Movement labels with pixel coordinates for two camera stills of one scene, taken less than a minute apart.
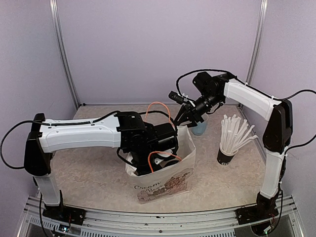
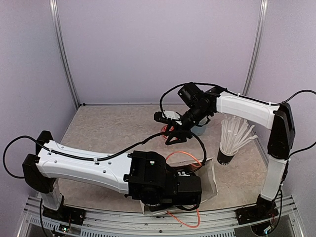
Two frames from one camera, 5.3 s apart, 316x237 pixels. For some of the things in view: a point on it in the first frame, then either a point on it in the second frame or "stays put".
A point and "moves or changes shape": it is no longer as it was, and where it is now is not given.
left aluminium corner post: (62, 50) stays put
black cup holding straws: (224, 158) stays put
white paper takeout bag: (172, 181) moves or changes shape
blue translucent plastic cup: (200, 129) stays put
